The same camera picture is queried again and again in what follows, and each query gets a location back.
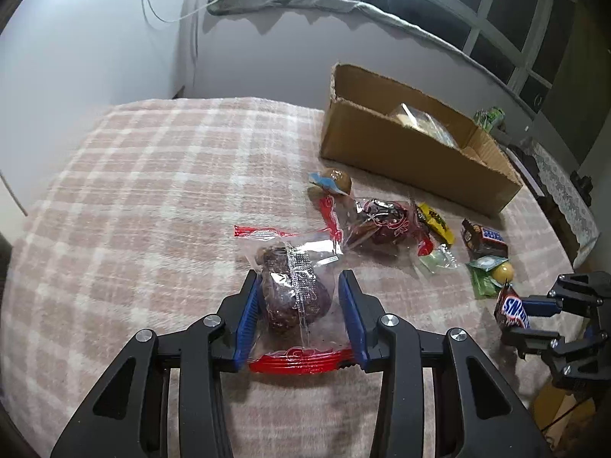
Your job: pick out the green printed bag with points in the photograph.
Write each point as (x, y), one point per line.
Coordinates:
(489, 118)

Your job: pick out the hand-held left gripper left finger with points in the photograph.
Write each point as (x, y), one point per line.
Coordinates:
(246, 324)

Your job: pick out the pale green candy packet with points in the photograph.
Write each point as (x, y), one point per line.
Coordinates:
(437, 260)

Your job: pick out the grey cloth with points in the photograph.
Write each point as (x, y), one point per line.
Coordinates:
(296, 0)

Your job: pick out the white lace cloth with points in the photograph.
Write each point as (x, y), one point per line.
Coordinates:
(568, 195)

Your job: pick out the red clear meat snack packet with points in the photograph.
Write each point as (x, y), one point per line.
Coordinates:
(386, 224)
(291, 291)

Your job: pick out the cardboard box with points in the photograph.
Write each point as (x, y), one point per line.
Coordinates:
(382, 152)

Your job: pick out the green packet with yellow ball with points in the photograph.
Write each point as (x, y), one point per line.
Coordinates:
(484, 279)

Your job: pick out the brown ball snack blue wrapper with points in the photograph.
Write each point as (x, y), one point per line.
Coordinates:
(336, 180)

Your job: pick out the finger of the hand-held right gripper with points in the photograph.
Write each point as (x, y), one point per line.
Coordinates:
(530, 338)
(542, 306)

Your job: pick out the clear printed plastic bag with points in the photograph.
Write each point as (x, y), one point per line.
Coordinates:
(422, 121)

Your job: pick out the brown chocolate bar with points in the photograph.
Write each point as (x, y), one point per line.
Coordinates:
(484, 238)
(513, 307)

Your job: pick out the yellow candy packet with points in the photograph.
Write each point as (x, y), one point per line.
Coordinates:
(437, 222)

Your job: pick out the window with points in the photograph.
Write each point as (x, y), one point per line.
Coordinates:
(482, 28)

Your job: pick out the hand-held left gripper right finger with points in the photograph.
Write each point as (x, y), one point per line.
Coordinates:
(353, 315)

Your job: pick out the brown cardboard sheet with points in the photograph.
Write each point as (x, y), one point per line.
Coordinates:
(553, 410)

